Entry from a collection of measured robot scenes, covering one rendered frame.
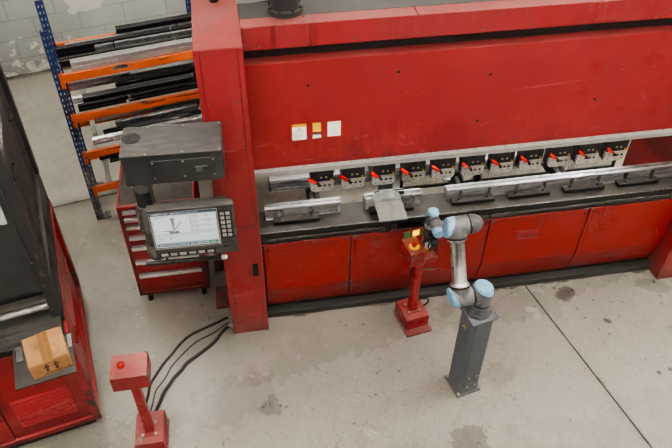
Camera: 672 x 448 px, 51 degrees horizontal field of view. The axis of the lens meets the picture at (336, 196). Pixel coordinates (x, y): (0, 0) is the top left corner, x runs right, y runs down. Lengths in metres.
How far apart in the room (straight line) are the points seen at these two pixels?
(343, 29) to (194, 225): 1.31
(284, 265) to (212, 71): 1.65
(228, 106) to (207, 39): 0.37
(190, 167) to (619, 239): 3.32
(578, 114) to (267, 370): 2.66
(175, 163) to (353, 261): 1.77
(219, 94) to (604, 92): 2.38
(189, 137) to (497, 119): 1.94
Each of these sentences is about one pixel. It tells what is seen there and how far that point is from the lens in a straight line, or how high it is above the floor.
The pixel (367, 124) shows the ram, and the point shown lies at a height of 1.59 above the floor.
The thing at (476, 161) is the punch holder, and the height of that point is 1.21.
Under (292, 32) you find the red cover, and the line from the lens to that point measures 3.79.
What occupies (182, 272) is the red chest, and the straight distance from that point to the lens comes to 5.13.
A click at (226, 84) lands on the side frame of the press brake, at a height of 2.09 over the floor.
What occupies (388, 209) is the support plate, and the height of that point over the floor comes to 1.00.
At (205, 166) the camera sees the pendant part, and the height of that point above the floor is 1.85.
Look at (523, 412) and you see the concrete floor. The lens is 4.91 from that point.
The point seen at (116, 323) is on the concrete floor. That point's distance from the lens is 5.37.
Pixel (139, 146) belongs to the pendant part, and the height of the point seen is 1.95.
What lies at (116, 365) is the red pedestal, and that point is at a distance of 4.14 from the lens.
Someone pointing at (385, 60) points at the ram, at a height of 2.02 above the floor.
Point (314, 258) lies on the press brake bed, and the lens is 4.77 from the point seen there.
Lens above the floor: 4.08
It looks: 42 degrees down
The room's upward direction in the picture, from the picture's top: 1 degrees clockwise
